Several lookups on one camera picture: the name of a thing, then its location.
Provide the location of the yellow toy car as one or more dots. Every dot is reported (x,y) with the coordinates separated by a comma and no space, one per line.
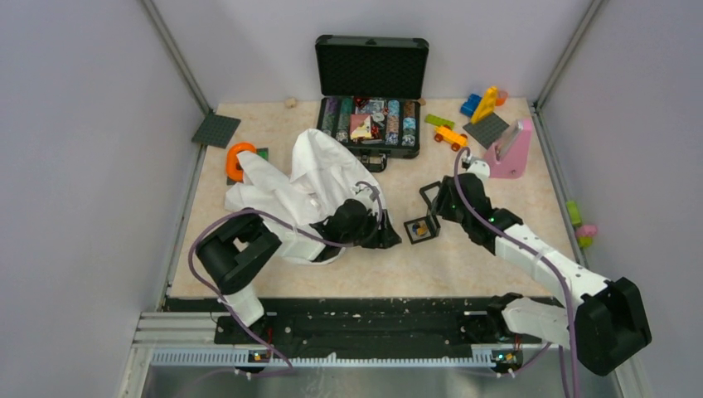
(456,141)

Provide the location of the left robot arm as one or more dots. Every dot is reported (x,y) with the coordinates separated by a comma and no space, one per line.
(236,250)

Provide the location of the green pink toy outside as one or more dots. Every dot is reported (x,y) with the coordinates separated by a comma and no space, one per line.
(584,233)

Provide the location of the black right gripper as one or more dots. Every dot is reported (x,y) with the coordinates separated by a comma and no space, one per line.
(442,202)

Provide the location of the black poker chip case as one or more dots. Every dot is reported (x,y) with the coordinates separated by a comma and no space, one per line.
(371,87)

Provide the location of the orange curved toy block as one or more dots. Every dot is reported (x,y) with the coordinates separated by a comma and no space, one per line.
(233,168)

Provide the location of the dark grey baseplate left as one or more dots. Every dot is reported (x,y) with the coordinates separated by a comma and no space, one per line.
(216,130)

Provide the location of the white shirt garment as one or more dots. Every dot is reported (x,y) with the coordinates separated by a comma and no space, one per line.
(323,175)

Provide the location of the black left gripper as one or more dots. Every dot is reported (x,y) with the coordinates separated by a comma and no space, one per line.
(385,237)

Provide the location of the blue toy brick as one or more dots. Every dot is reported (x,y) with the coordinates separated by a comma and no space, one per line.
(470,105)

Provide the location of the pink phone stand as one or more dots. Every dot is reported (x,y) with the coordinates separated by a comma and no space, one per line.
(507,156)

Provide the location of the lime green flat brick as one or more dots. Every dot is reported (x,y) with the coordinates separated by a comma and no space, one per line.
(439,121)

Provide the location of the orange small toy piece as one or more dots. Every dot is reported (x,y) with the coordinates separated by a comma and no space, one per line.
(501,98)

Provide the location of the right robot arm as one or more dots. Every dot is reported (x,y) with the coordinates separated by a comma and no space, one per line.
(602,321)

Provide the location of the dark grey baseplate right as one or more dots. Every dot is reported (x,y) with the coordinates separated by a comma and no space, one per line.
(488,130)

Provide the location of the yellow triangular toy block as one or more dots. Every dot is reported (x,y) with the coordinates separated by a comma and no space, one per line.
(486,106)

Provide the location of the black square frame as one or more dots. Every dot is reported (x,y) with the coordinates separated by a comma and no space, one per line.
(432,224)
(429,195)

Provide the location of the colourful round enamel brooch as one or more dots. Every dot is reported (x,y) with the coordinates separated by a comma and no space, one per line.
(420,229)

